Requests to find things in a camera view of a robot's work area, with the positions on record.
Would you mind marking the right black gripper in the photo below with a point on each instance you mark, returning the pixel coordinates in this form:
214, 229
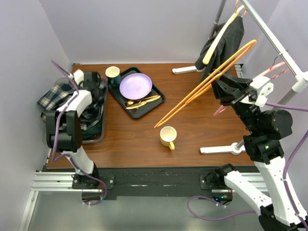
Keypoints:
230, 89

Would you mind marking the orange hanger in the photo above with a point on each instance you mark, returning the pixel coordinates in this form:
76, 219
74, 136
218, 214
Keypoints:
205, 85

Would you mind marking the white wooden hanger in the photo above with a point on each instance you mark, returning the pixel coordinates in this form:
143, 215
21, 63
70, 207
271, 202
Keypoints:
216, 41

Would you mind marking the green plaid skirt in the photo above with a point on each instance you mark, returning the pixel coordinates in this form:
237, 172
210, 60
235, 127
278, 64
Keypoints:
93, 131

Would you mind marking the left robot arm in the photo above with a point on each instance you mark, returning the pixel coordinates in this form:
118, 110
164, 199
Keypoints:
63, 131

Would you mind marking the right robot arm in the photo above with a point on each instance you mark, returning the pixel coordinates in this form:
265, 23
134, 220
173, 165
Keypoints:
281, 209

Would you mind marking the tan thin hanger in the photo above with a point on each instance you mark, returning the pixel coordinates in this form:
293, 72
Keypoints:
240, 9

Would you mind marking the dark dotted garment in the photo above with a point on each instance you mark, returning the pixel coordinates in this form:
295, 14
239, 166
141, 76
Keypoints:
227, 46

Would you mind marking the clothes rack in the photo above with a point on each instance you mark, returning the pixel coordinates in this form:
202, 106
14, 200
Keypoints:
300, 76

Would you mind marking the gold knife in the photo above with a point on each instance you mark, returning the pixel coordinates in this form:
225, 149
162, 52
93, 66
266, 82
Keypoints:
143, 102

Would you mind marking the yellow mug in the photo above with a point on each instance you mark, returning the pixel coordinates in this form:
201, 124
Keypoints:
167, 136

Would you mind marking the purple plate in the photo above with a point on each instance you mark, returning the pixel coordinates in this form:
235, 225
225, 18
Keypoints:
135, 86

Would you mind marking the gold spoon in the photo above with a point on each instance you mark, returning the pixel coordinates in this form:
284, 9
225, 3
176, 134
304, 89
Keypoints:
131, 102

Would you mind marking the dark teal cup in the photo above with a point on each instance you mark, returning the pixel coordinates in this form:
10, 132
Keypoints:
113, 73

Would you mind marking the clear plastic bin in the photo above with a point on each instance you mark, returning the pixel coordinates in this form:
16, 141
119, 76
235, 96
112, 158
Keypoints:
62, 92

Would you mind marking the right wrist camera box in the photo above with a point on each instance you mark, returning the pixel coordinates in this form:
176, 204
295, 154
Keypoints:
260, 88

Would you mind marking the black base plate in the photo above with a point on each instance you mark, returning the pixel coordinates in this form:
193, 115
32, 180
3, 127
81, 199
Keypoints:
161, 182

